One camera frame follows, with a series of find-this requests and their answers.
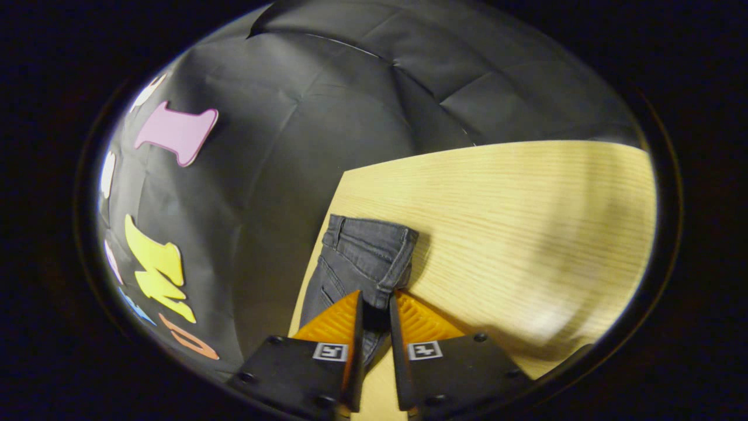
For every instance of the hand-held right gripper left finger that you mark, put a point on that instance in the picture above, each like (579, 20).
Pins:
(356, 362)

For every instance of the dark grey jeans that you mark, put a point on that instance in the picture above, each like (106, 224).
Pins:
(362, 257)

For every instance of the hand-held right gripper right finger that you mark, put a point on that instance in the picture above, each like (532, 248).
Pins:
(398, 362)

